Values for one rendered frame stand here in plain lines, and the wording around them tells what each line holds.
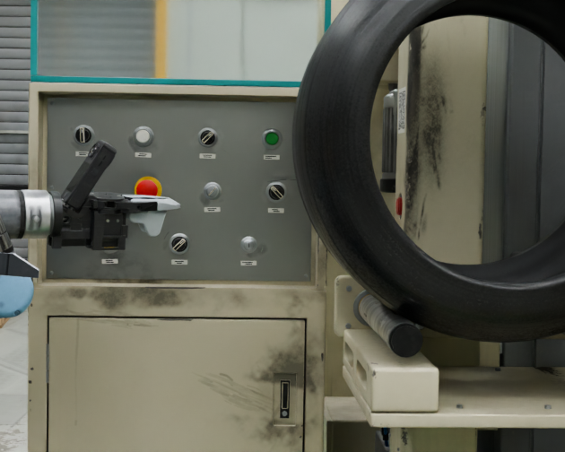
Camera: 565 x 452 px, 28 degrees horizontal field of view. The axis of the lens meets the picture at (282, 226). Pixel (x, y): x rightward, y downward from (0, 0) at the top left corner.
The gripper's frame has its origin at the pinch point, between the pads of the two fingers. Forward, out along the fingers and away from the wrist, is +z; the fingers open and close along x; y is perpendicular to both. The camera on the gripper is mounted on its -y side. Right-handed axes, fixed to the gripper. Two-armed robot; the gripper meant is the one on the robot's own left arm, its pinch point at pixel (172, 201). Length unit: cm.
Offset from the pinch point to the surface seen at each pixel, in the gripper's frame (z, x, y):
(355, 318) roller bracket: 25.9, 17.4, 16.0
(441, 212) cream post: 39.8, 17.9, -1.3
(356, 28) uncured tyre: 10, 40, -30
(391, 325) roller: 15.1, 46.3, 8.6
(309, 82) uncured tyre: 5.7, 35.4, -22.1
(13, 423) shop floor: 37, -292, 148
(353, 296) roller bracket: 25.6, 16.7, 12.5
